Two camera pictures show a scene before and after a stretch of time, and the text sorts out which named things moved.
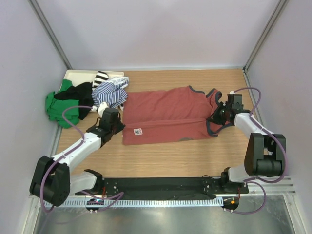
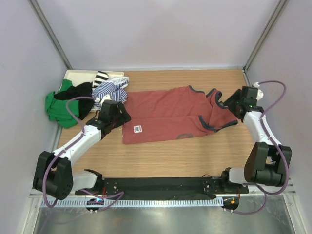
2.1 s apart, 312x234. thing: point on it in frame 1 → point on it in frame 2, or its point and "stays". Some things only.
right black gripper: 214,118 → 231,101
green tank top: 55,107 stays
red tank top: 167,114 stays
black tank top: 81,92 stays
